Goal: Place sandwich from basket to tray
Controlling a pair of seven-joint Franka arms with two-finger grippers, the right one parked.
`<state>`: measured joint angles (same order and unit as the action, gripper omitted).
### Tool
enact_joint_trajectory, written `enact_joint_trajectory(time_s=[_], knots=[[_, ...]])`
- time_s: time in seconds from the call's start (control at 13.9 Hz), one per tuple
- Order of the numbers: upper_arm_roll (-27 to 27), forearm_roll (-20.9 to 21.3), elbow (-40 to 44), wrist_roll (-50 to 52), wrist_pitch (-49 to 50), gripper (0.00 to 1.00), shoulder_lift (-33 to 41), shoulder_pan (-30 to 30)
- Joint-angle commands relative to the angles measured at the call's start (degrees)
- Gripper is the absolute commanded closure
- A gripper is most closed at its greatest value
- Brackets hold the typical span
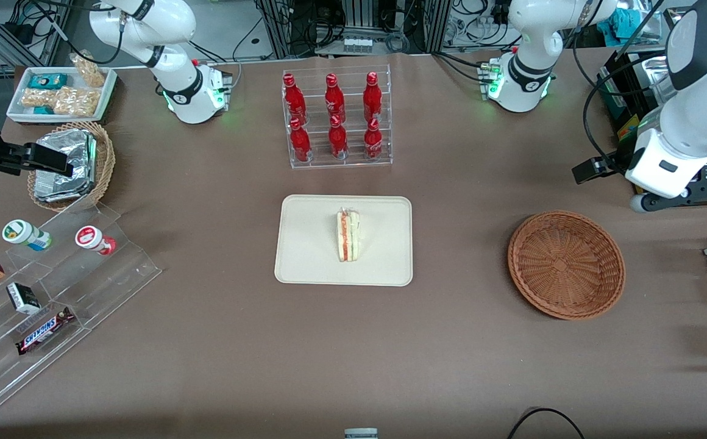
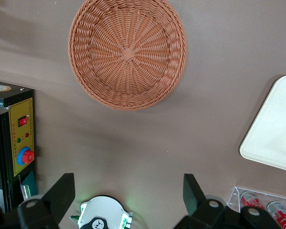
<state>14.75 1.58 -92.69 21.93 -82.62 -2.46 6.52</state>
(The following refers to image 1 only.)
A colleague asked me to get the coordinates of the red cola bottle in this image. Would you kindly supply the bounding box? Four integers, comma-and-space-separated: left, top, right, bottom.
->
290, 117, 313, 163
283, 73, 307, 123
363, 72, 383, 123
328, 115, 349, 160
324, 73, 347, 121
364, 118, 385, 160

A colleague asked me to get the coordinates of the small black white box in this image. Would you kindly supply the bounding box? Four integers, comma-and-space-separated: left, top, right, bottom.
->
6, 282, 42, 316

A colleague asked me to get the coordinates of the brown Snickers bar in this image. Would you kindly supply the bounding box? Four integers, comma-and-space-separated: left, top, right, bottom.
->
15, 306, 76, 356

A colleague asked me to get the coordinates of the round brown wicker basket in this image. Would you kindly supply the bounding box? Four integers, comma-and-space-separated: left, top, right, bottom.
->
508, 210, 627, 321

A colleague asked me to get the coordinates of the tan wicker basket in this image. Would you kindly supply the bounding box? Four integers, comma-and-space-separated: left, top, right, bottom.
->
27, 121, 116, 213

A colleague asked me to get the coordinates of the triangle sandwich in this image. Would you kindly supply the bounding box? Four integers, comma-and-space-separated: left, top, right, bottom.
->
336, 207, 362, 263

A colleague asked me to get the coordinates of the clear acrylic bottle rack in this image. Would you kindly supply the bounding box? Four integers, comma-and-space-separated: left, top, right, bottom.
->
282, 64, 394, 170

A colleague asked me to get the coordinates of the white rectangular snack tray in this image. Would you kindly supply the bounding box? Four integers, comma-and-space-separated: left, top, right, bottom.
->
6, 66, 118, 124

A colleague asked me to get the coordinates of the silver foil package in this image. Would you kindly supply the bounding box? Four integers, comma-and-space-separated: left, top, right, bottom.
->
33, 129, 98, 204

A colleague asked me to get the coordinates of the white bottle with red cap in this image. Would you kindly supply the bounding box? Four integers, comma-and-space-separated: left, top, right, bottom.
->
75, 225, 117, 256

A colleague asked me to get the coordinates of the cream rectangular tray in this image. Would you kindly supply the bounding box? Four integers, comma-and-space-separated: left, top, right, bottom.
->
274, 195, 413, 287

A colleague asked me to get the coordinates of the clear bag of crackers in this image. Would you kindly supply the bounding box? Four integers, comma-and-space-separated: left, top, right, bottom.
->
69, 51, 106, 88
53, 86, 99, 117
21, 88, 57, 109

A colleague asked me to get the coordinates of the clear acrylic stepped stand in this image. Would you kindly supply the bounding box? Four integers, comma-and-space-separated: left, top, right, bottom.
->
0, 201, 163, 415

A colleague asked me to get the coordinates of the large teal snack packet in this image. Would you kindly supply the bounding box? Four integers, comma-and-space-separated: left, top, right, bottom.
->
29, 73, 68, 90

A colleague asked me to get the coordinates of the white bottle with green cap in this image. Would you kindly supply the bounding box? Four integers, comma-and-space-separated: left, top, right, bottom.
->
2, 219, 52, 252

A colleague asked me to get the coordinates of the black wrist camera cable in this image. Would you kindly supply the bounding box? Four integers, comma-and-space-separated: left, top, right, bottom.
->
581, 52, 684, 175

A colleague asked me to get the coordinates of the black cable loop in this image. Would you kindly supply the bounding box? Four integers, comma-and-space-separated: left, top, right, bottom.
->
507, 407, 586, 439

